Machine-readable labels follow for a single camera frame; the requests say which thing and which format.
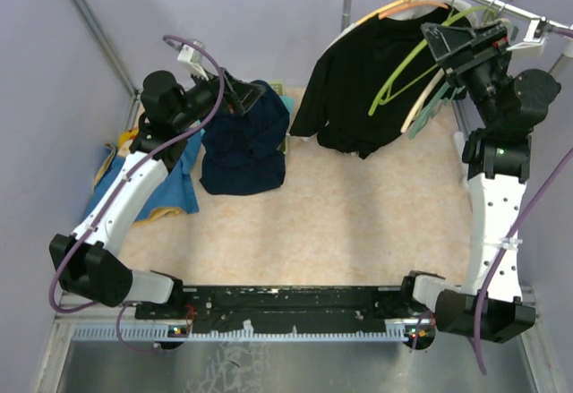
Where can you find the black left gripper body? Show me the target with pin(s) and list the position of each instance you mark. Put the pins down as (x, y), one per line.
(202, 96)

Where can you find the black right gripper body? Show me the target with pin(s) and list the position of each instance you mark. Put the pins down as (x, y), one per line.
(490, 50)

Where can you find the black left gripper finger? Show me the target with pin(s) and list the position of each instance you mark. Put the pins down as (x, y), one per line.
(244, 96)
(229, 79)

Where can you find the dark navy t-shirt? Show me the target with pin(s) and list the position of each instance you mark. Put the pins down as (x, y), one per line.
(239, 157)

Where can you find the cream hanger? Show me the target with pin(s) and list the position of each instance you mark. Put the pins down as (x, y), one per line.
(438, 80)

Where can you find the mint green hanger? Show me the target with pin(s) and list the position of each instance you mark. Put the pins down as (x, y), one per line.
(444, 94)

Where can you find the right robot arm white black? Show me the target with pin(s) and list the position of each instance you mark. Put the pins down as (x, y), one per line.
(488, 305)

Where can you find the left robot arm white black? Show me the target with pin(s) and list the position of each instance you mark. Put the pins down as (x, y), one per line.
(85, 260)

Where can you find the orange hanger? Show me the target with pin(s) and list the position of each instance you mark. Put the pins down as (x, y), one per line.
(404, 5)

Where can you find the yellow hanger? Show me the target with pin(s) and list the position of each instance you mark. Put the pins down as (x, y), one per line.
(373, 12)

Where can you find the blue Pikachu t-shirt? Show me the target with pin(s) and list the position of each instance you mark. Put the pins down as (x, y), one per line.
(175, 196)

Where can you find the black t-shirt white trim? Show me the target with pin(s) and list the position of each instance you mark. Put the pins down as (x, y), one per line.
(365, 83)

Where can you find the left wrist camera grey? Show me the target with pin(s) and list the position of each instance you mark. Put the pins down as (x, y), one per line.
(191, 59)

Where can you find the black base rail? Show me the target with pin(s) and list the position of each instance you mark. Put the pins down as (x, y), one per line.
(292, 313)

